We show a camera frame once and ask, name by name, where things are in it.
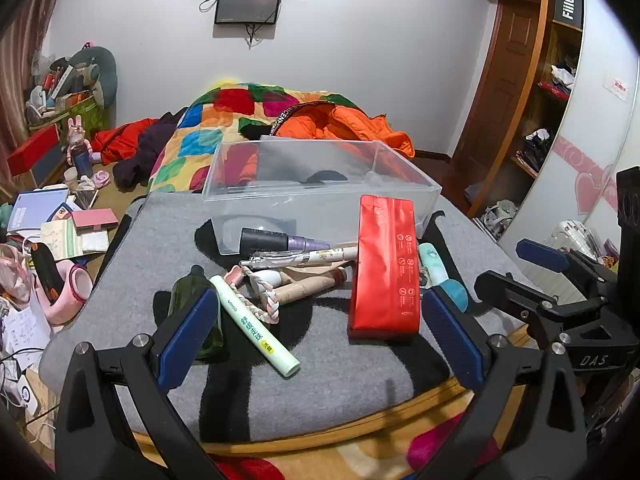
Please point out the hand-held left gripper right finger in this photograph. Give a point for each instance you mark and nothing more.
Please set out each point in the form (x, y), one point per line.
(450, 332)

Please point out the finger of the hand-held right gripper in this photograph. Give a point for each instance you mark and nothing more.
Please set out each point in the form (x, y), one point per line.
(542, 256)
(520, 295)

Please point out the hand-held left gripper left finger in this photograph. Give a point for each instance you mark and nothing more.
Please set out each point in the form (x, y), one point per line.
(190, 330)

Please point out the dark green bottle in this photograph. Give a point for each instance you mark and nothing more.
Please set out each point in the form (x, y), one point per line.
(182, 292)

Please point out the light green tube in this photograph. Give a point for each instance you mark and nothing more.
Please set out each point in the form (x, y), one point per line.
(250, 327)

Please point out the light teal tube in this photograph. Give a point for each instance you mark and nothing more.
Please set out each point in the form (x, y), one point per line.
(432, 262)

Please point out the red foil packet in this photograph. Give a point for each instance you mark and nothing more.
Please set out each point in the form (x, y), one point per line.
(382, 270)

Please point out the clear silver pen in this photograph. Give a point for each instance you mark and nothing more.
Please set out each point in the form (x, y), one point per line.
(272, 261)

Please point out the purple and black tube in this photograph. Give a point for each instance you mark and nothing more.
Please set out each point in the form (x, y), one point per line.
(265, 240)

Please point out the tan cosmetic stick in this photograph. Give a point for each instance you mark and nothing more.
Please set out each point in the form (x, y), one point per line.
(310, 287)

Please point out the clear plastic storage box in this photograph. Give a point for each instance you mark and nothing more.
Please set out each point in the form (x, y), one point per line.
(320, 200)

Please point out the white ribbed case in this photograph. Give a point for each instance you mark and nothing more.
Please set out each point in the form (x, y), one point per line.
(572, 237)

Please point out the white bag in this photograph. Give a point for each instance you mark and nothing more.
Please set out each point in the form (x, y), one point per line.
(500, 215)

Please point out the wooden wardrobe shelf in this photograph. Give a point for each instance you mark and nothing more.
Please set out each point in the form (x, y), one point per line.
(545, 125)

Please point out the white sliding wardrobe door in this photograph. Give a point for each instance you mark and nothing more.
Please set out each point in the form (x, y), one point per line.
(595, 130)

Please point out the pink book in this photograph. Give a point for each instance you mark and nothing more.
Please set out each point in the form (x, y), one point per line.
(95, 218)

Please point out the colourful rug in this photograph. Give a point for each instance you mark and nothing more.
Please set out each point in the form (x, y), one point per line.
(350, 452)

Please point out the black and orange tool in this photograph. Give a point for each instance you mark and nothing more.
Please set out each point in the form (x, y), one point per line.
(45, 270)

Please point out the pink sock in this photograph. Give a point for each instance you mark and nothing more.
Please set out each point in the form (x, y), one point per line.
(101, 179)

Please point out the dark purple cloth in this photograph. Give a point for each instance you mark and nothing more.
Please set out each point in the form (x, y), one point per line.
(145, 155)

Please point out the wooden door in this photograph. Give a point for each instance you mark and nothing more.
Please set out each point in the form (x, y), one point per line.
(505, 70)

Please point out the white cup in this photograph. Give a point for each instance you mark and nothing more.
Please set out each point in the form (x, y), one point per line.
(71, 179)

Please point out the blue and white book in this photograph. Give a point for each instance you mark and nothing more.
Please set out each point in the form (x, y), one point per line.
(35, 210)

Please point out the colourful patchwork quilt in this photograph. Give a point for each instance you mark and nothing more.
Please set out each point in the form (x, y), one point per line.
(210, 130)

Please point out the blue bottle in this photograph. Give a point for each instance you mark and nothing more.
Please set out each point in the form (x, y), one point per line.
(82, 160)

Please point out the red cloth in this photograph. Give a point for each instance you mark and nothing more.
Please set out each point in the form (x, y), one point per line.
(122, 140)

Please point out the black garment with lettered band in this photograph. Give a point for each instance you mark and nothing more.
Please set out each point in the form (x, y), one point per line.
(255, 130)

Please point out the pink bunny toy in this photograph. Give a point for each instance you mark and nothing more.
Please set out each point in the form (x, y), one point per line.
(77, 135)

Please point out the orange puffer jacket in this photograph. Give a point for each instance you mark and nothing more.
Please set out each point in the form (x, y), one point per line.
(350, 127)

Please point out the red box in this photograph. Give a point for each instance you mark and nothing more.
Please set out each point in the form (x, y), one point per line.
(32, 152)

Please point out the green cardboard box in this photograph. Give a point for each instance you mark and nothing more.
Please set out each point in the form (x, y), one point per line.
(75, 112)

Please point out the pink curtain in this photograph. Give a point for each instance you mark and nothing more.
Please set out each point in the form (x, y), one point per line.
(25, 35)

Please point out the small wall screen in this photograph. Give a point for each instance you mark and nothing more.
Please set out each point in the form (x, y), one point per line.
(247, 4)

